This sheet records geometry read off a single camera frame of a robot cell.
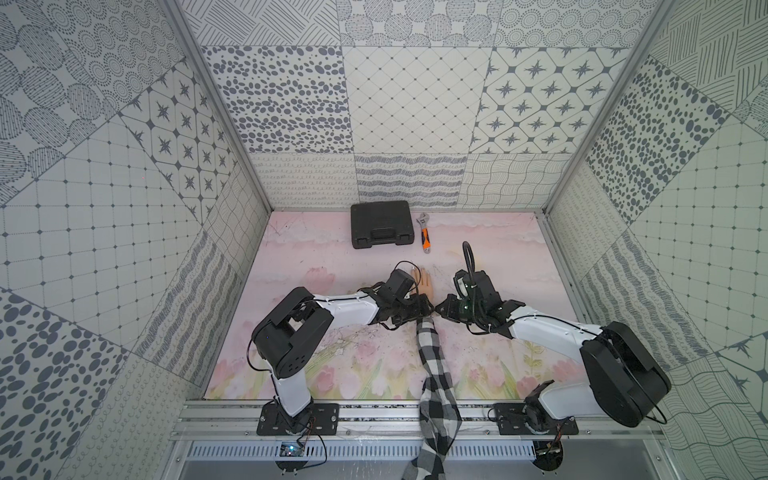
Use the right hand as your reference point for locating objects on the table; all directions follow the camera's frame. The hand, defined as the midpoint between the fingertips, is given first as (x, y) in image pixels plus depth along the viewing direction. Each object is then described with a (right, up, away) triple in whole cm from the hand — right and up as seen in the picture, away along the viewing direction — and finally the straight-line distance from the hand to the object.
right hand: (436, 311), depth 87 cm
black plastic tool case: (-18, +28, +24) cm, 40 cm away
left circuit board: (-38, -30, -16) cm, 51 cm away
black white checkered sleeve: (-2, -20, -19) cm, 28 cm away
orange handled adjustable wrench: (0, +21, +24) cm, 31 cm away
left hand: (0, -2, -1) cm, 2 cm away
